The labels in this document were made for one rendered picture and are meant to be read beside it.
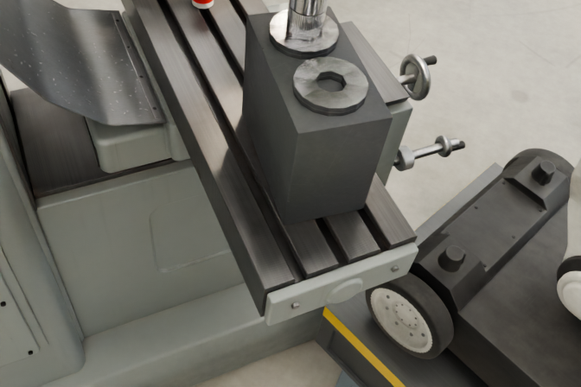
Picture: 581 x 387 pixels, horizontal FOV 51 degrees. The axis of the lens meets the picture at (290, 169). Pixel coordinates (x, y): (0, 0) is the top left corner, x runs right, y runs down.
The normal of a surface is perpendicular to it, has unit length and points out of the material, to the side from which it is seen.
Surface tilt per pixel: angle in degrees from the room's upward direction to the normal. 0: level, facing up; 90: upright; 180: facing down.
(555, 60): 0
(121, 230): 90
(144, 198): 90
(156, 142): 90
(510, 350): 0
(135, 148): 90
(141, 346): 0
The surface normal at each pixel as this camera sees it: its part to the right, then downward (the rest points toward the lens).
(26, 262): 0.68, 0.59
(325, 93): 0.10, -0.63
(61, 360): 0.42, 0.61
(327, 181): 0.30, 0.76
